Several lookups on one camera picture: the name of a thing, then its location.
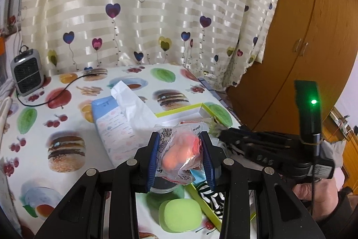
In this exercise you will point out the person's right hand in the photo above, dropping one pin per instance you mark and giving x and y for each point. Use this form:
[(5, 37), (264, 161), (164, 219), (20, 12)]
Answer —
[(321, 194)]

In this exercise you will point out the stack of blue face masks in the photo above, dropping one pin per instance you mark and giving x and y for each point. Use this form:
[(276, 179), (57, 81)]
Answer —
[(198, 177)]

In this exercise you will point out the food print tablecloth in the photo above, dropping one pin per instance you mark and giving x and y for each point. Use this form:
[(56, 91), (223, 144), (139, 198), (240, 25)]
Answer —
[(98, 121)]

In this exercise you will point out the blue white tissue pack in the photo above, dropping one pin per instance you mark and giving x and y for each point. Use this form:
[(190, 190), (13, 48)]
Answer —
[(117, 129)]

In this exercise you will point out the black white striped sock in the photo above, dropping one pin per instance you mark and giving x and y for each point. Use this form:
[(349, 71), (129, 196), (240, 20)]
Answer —
[(211, 198)]

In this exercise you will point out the heart print striped curtain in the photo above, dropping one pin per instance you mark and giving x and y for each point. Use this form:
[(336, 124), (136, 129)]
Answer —
[(139, 17)]

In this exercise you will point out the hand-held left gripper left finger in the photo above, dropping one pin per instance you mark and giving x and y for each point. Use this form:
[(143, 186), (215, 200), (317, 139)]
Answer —
[(153, 160)]

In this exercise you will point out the grey space heater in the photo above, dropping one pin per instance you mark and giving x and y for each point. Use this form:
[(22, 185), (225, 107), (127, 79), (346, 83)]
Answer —
[(28, 73)]

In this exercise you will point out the brown wooden wardrobe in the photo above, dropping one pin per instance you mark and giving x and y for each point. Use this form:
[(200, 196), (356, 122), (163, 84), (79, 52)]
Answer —
[(307, 17)]

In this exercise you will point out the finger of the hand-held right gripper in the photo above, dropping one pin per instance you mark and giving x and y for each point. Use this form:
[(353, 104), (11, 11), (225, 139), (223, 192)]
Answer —
[(265, 156), (251, 136)]

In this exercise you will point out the plastic bag of orange pieces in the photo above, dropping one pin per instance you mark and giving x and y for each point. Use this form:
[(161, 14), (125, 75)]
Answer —
[(179, 156)]

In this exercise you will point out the yellow-green box lid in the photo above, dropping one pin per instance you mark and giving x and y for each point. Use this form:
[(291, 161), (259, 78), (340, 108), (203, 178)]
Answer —
[(193, 110)]

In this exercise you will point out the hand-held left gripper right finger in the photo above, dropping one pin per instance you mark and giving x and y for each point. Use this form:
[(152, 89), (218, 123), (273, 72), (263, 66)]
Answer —
[(207, 163)]

